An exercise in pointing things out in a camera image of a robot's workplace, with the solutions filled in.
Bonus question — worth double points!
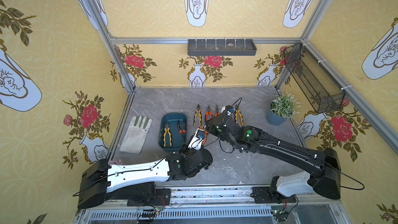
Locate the blue plant pot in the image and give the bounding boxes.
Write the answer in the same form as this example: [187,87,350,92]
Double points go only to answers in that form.
[266,103,286,125]

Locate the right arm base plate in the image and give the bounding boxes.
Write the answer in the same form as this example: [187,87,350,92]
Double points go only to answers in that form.
[250,187,297,204]

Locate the yellow black deli pliers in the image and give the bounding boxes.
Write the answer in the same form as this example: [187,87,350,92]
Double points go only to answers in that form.
[163,122,172,148]

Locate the white green work glove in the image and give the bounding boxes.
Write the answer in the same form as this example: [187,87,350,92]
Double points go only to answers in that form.
[120,115,152,154]

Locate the yellow black large pliers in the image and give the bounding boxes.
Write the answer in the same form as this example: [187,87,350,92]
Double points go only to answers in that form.
[193,104,202,127]

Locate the yellow black combination pliers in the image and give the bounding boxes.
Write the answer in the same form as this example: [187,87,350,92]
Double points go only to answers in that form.
[235,105,244,126]

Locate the teal storage box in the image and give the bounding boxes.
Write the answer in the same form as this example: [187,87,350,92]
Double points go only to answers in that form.
[158,113,187,152]

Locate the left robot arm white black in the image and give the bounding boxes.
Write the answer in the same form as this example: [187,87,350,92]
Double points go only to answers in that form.
[76,145,213,209]

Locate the orange black combination pliers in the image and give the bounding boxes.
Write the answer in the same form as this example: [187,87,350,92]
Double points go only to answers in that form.
[200,126,208,146]

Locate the green white artificial plant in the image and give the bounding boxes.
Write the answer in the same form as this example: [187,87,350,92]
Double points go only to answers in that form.
[271,93,301,119]

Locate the orange black needle pliers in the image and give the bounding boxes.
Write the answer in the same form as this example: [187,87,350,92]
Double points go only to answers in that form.
[205,105,213,121]

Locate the grey wall shelf tray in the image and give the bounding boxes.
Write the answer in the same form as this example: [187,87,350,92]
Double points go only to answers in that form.
[187,38,257,57]

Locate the orange black upside-down long-nose pliers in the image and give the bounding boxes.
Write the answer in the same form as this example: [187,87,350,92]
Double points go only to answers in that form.
[177,120,187,141]

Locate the black wire mesh basket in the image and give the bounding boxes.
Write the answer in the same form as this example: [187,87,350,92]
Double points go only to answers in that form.
[283,44,345,114]

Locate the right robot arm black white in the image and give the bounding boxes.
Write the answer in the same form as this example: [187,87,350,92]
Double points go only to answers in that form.
[205,114,341,203]

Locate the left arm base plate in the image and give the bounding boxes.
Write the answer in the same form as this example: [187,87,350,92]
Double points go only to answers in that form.
[127,188,171,206]

